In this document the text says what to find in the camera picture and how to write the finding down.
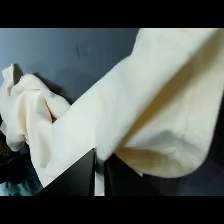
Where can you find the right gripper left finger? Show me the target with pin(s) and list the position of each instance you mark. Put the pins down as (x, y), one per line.
(75, 180)

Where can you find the cream shirt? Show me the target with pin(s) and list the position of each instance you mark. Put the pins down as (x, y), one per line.
(140, 100)

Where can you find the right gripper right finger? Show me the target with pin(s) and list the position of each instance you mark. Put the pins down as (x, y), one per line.
(123, 180)

